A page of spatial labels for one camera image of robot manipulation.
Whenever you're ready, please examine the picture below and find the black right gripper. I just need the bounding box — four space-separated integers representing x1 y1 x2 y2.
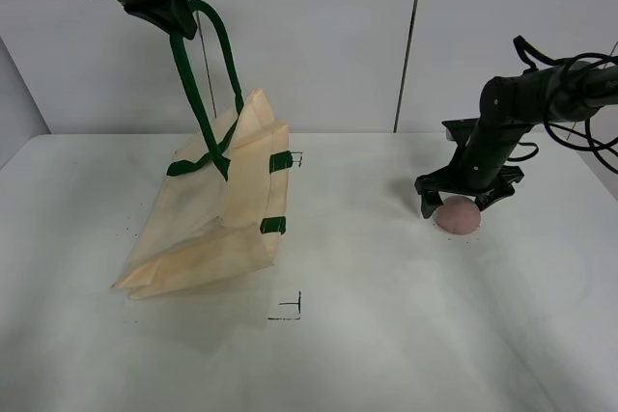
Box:
414 119 524 219

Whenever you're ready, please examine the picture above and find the pink peach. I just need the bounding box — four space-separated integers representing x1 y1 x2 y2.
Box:
435 196 481 235

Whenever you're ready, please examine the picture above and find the cream linen bag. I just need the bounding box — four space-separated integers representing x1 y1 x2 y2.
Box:
113 0 294 299

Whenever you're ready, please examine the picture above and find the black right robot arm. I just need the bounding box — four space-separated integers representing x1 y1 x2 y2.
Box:
414 53 617 218

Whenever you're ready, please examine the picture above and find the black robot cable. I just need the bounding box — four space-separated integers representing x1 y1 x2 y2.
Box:
511 35 618 167

